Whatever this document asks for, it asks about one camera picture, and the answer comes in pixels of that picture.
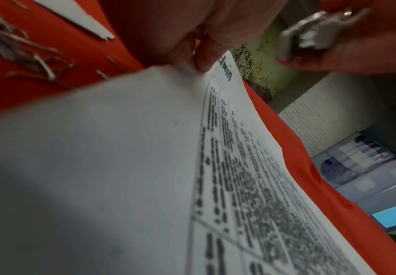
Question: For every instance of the stack of printed papers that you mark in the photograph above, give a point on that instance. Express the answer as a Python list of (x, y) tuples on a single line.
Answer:
[(82, 161)]

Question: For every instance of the torn white paper scraps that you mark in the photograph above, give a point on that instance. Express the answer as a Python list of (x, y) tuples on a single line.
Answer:
[(78, 16)]

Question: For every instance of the person's left hand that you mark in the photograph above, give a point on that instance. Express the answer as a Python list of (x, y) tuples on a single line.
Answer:
[(184, 26)]

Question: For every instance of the white brick pillar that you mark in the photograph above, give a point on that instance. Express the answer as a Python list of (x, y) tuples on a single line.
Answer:
[(327, 112)]

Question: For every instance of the person's right hand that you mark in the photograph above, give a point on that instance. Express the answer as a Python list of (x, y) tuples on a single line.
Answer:
[(381, 45)]

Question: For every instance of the red tablecloth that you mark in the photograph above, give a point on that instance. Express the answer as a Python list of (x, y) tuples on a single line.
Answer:
[(82, 51)]

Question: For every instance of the white stapler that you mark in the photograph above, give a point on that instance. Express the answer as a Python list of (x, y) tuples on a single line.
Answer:
[(317, 32)]

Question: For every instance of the blue grey display board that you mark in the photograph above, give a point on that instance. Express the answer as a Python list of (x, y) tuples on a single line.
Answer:
[(361, 166)]

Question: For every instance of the scattered metal staples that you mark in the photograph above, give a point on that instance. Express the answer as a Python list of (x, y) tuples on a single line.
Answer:
[(0, 37)]

